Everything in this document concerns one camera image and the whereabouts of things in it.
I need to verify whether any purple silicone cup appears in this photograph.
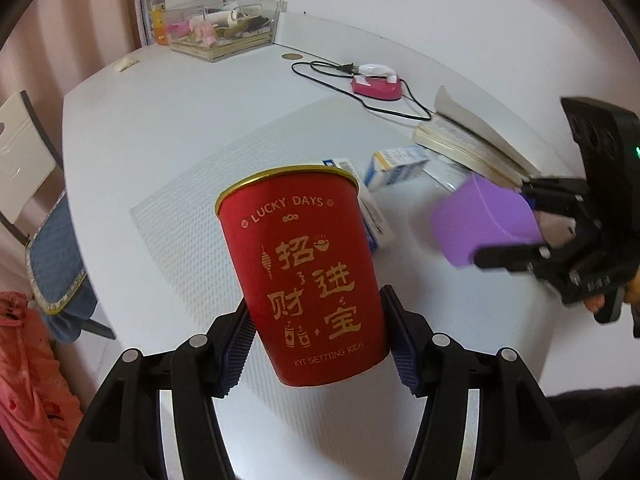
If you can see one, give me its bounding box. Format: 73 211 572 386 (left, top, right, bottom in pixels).
431 174 544 268

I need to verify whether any blue white medicine box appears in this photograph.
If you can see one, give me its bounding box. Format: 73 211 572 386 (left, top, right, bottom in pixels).
322 158 395 252

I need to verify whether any red paper cup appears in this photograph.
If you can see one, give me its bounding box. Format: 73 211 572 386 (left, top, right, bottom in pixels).
215 165 388 387

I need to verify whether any small white medicine box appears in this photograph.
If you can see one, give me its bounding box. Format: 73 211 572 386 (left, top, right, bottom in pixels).
363 144 430 192

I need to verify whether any right bare hand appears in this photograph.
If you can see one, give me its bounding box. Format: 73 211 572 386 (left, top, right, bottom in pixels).
581 266 640 313

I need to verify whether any open book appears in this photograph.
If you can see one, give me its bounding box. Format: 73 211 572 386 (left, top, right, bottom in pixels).
412 86 540 188

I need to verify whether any white woven placemat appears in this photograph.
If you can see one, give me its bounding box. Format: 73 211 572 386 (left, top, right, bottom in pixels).
129 94 452 361

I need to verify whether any pink mini iron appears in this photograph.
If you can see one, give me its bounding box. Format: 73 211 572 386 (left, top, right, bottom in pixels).
350 64 402 101

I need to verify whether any red bed cover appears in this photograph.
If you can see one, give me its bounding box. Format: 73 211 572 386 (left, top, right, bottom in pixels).
1 292 82 479

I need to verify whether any white folding chair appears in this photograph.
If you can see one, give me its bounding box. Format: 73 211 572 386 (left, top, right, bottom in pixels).
0 90 64 247

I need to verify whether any small cream eraser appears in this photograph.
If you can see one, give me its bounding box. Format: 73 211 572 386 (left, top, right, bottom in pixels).
114 56 138 73

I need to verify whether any clear organizer box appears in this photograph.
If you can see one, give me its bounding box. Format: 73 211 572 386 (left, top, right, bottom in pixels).
163 0 285 62

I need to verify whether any pink curtain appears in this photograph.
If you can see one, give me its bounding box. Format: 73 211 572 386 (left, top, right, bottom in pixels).
0 0 147 281

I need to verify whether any black power cable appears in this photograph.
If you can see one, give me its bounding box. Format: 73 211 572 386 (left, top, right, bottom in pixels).
290 58 434 123

